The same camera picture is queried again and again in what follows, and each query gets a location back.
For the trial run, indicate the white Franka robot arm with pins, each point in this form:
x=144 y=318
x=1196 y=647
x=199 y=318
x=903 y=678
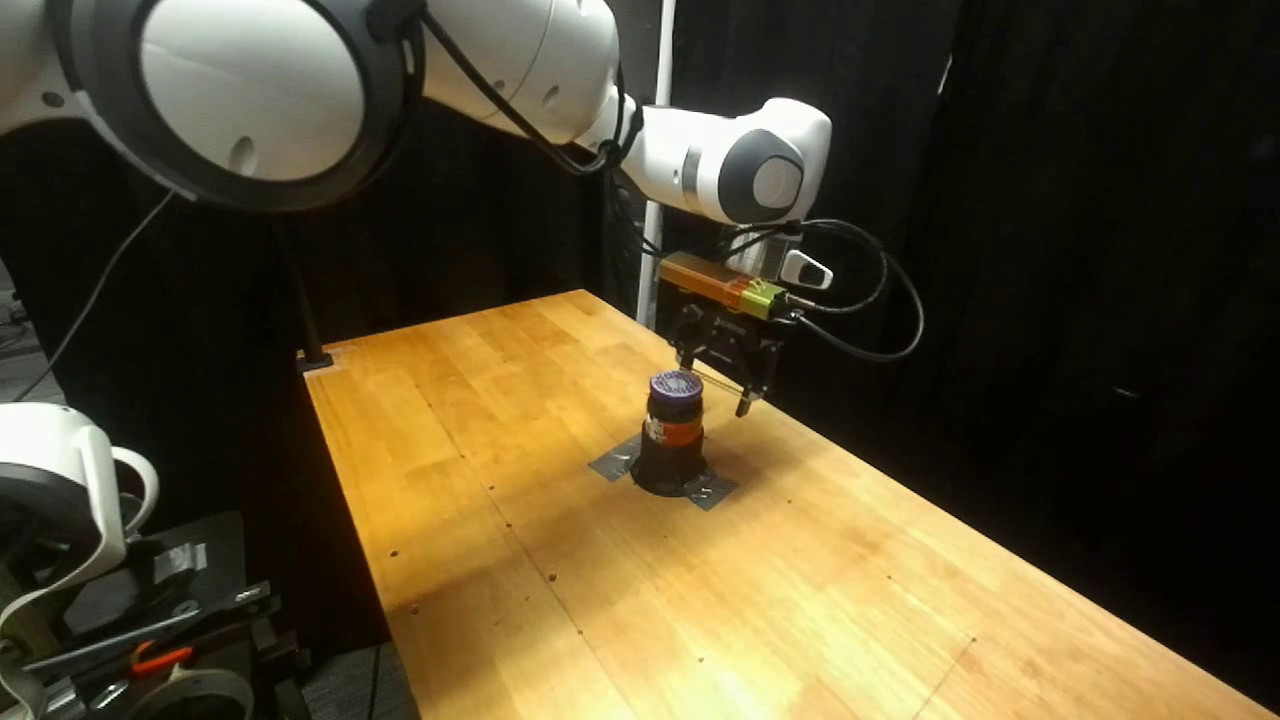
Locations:
x=266 y=82

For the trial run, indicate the black thin stand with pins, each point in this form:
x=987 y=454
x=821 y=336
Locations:
x=304 y=295

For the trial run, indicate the black jar with orange label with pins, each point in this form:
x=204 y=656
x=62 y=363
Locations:
x=671 y=442

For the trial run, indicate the black backdrop curtain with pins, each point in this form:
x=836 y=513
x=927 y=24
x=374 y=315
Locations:
x=1095 y=267

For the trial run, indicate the grey duct tape piece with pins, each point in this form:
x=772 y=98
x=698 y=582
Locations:
x=711 y=488
x=613 y=462

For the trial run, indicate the white vertical pole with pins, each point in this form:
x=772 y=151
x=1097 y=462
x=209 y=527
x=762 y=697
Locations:
x=659 y=135

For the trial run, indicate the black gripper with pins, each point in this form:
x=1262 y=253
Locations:
x=727 y=331

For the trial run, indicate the black equipment base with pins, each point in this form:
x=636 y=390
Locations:
x=161 y=643

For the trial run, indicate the white rounded machine housing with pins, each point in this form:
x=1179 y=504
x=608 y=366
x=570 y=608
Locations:
x=64 y=494

